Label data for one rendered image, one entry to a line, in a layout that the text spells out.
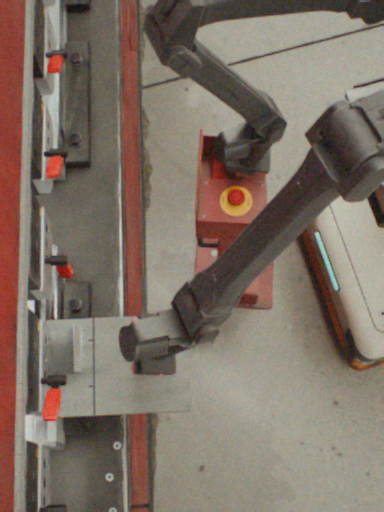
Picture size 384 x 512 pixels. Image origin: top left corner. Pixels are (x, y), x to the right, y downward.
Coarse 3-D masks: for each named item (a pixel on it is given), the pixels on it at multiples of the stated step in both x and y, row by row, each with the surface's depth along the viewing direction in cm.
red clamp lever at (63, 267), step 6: (48, 258) 131; (54, 258) 131; (60, 258) 131; (66, 258) 131; (54, 264) 131; (60, 264) 131; (66, 264) 131; (60, 270) 135; (66, 270) 135; (72, 270) 138; (66, 276) 138
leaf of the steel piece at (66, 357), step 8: (72, 328) 140; (80, 328) 139; (56, 336) 142; (64, 336) 141; (72, 336) 140; (80, 336) 138; (56, 344) 141; (64, 344) 140; (72, 344) 139; (80, 344) 138; (56, 352) 141; (64, 352) 140; (72, 352) 139; (80, 352) 138; (56, 360) 140; (64, 360) 139; (72, 360) 138; (80, 360) 137; (56, 368) 140; (64, 368) 139; (72, 368) 138; (80, 368) 137
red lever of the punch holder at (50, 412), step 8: (48, 376) 124; (56, 376) 124; (64, 376) 124; (48, 384) 123; (56, 384) 123; (64, 384) 124; (48, 392) 120; (56, 392) 120; (48, 400) 119; (56, 400) 119; (48, 408) 117; (56, 408) 118; (48, 416) 117; (56, 416) 117
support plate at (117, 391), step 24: (96, 336) 144; (96, 360) 142; (120, 360) 142; (72, 384) 141; (96, 384) 141; (120, 384) 141; (144, 384) 141; (168, 384) 141; (72, 408) 140; (96, 408) 140; (120, 408) 140; (144, 408) 140; (168, 408) 140
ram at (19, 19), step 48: (0, 0) 111; (0, 48) 109; (0, 96) 108; (0, 144) 107; (0, 192) 106; (0, 240) 104; (0, 288) 103; (0, 336) 102; (0, 384) 101; (0, 432) 99; (0, 480) 98
